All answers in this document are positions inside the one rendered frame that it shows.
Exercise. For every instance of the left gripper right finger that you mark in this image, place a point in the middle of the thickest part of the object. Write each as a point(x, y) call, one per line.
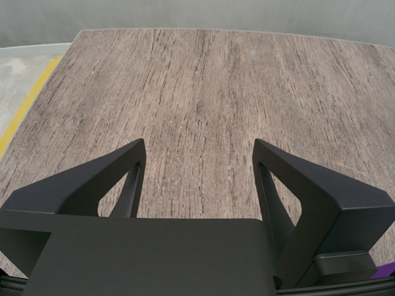
point(340, 214)

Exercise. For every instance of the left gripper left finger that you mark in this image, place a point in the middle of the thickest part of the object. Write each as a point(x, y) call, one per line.
point(78, 190)

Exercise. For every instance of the purple striped necktie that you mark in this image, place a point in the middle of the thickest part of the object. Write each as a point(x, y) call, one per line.
point(384, 271)

